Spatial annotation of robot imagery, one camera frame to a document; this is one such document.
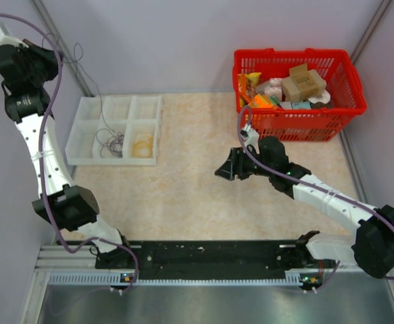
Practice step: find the yellow snack bag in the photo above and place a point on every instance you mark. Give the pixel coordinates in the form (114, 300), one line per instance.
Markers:
(247, 84)

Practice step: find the brown cardboard box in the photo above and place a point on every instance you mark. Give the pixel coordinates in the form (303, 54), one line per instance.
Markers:
(300, 89)

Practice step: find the red plastic shopping basket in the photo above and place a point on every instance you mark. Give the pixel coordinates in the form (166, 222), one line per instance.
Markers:
(315, 119)

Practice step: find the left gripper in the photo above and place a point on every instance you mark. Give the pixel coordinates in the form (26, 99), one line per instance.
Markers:
(48, 57)

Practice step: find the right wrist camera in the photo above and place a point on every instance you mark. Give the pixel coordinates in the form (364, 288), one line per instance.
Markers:
(250, 138)

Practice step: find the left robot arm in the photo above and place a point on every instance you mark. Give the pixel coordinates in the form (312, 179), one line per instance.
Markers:
(25, 69)

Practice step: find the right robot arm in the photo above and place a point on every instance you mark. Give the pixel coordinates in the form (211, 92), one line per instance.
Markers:
(370, 243)

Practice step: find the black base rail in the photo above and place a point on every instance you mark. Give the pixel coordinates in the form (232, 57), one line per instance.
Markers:
(213, 259)

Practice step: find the white foam compartment tray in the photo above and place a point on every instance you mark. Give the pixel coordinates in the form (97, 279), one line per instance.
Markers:
(116, 130)

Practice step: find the pink white package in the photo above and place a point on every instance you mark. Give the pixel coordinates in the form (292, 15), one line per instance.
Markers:
(273, 88)

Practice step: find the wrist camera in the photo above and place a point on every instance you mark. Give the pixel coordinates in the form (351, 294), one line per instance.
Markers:
(250, 138)
(7, 39)

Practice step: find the orange snack packet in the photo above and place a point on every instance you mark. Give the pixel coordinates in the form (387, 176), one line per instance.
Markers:
(262, 101)

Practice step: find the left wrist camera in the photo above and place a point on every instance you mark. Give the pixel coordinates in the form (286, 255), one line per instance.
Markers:
(7, 39)

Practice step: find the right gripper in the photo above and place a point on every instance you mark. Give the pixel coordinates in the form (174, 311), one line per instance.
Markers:
(230, 169)

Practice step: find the small open cardboard box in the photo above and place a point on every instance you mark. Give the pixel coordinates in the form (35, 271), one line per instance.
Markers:
(299, 71)

